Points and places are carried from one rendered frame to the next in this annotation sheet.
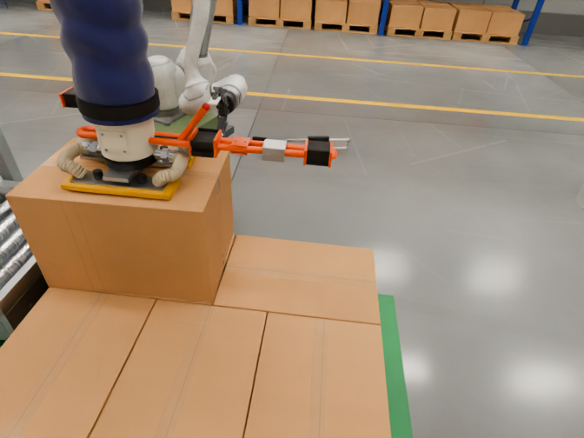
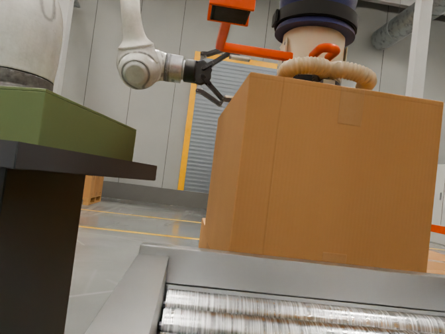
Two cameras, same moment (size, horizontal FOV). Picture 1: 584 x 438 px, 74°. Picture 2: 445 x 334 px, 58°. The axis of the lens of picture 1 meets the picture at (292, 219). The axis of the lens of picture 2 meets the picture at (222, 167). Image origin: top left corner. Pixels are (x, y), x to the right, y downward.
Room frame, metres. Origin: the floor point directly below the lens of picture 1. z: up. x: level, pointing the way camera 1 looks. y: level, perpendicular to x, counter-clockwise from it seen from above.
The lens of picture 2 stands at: (1.47, 1.59, 0.73)
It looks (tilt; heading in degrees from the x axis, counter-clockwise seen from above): 2 degrees up; 262
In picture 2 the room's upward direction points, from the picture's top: 7 degrees clockwise
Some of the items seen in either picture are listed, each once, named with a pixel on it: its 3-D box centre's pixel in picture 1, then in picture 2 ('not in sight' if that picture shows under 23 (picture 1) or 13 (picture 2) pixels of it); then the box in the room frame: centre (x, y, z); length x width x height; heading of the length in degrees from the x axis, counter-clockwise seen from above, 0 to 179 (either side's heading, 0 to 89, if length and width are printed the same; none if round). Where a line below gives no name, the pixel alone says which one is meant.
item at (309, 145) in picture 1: (318, 153); not in sight; (1.07, -0.07, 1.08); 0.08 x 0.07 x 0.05; 87
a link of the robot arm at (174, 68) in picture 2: (228, 98); (175, 68); (1.48, 0.28, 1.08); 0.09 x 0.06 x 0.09; 87
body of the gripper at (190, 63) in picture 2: (224, 105); (197, 71); (1.40, 0.28, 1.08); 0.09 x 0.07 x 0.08; 177
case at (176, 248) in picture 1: (141, 216); (293, 185); (1.12, 0.56, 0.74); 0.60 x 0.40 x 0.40; 88
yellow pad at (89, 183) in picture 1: (121, 179); not in sight; (1.01, 0.54, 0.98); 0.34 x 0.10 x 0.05; 87
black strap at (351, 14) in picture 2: (119, 98); (314, 24); (1.11, 0.53, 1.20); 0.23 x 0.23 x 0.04
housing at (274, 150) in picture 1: (274, 150); not in sight; (1.08, 0.07, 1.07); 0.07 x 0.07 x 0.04; 87
